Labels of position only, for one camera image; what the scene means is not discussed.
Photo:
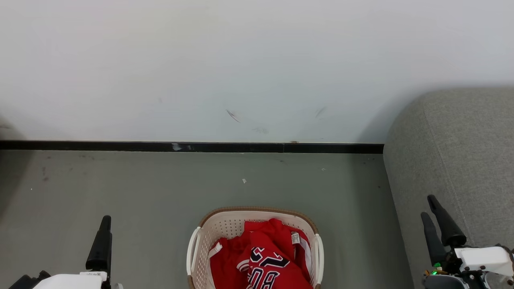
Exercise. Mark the grey fabric sofa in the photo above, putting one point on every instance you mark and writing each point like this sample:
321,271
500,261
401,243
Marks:
461,152

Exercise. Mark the black wall baseboard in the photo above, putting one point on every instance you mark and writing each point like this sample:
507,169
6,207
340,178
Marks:
120,145

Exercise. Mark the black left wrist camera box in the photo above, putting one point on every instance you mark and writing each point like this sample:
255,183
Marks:
26,282

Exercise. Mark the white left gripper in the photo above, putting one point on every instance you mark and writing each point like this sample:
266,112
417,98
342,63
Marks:
68,281

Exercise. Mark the red jersey with dark print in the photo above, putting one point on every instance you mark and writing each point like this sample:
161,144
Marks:
277,245

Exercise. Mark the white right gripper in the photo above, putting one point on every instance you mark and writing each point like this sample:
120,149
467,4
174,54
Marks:
482,260

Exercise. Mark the cream perforated laundry basket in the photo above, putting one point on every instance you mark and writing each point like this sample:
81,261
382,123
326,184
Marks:
225,224

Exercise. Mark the red garment with white stripes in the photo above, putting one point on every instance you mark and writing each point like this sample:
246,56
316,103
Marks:
223,267

